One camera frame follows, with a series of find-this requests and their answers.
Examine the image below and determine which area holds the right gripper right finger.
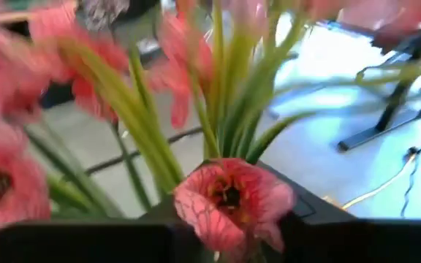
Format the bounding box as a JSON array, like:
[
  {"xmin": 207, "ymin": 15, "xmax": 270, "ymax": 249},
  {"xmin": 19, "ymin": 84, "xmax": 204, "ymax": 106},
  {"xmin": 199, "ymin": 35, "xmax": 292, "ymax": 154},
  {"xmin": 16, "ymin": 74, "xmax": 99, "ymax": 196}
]
[{"xmin": 259, "ymin": 162, "xmax": 354, "ymax": 221}]

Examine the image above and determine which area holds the pink flower bunch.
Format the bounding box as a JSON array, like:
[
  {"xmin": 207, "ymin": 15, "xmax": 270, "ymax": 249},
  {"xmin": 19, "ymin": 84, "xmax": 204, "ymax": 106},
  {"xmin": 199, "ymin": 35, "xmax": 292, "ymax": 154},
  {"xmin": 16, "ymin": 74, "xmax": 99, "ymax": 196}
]
[
  {"xmin": 0, "ymin": 0, "xmax": 182, "ymax": 235},
  {"xmin": 148, "ymin": 0, "xmax": 421, "ymax": 263}
]

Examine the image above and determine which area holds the thin black floor cable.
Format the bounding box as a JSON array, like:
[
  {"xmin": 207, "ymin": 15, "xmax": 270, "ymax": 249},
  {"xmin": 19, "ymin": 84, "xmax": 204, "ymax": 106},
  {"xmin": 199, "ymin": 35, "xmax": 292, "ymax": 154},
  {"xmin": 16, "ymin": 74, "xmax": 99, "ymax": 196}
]
[{"xmin": 400, "ymin": 145, "xmax": 421, "ymax": 219}]

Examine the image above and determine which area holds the pale floor cable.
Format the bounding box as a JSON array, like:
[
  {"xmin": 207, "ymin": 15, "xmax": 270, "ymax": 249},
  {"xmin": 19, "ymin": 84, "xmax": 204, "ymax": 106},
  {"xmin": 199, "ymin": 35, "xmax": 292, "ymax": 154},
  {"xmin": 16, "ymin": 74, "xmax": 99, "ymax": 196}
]
[{"xmin": 341, "ymin": 153, "xmax": 416, "ymax": 212}]

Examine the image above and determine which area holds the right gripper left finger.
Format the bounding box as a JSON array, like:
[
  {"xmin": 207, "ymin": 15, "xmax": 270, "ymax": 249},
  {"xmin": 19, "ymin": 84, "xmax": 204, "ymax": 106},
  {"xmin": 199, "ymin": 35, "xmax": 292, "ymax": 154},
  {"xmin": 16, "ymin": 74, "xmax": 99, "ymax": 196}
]
[{"xmin": 139, "ymin": 184, "xmax": 184, "ymax": 223}]

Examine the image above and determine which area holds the black desk leg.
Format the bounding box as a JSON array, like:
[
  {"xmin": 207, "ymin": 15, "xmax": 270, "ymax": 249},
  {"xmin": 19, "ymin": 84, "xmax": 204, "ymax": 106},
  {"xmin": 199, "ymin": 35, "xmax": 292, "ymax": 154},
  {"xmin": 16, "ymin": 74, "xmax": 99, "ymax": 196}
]
[{"xmin": 336, "ymin": 21, "xmax": 421, "ymax": 153}]

